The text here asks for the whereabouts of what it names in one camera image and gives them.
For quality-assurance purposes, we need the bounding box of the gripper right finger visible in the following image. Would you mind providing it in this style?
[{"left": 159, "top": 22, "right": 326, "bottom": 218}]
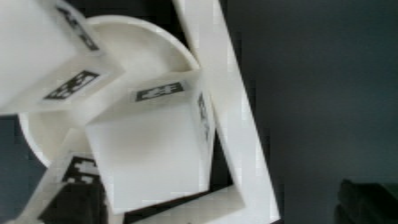
[{"left": 335, "top": 179, "right": 398, "bottom": 224}]

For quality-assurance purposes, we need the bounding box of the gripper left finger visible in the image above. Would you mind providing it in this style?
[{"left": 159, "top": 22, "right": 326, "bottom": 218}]
[{"left": 36, "top": 181, "right": 111, "bottom": 224}]

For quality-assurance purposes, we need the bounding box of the white stool leg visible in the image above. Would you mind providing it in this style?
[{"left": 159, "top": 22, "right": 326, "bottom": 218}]
[
  {"left": 17, "top": 129, "right": 100, "bottom": 224},
  {"left": 86, "top": 71, "right": 216, "bottom": 214},
  {"left": 0, "top": 0, "right": 123, "bottom": 115}
]

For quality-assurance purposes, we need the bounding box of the white round stool seat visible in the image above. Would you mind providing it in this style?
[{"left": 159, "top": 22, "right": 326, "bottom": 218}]
[{"left": 20, "top": 15, "right": 200, "bottom": 166}]

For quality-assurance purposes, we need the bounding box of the white right barrier wall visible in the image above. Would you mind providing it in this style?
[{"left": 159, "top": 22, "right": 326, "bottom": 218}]
[{"left": 123, "top": 186, "right": 247, "bottom": 224}]

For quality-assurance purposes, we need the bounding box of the white barrier wall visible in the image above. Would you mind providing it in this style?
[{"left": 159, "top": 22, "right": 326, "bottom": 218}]
[
  {"left": 173, "top": 0, "right": 281, "bottom": 224},
  {"left": 123, "top": 186, "right": 247, "bottom": 224}
]

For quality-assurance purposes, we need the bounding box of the white front barrier wall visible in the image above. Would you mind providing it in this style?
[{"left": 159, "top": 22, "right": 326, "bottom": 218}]
[{"left": 173, "top": 0, "right": 281, "bottom": 224}]

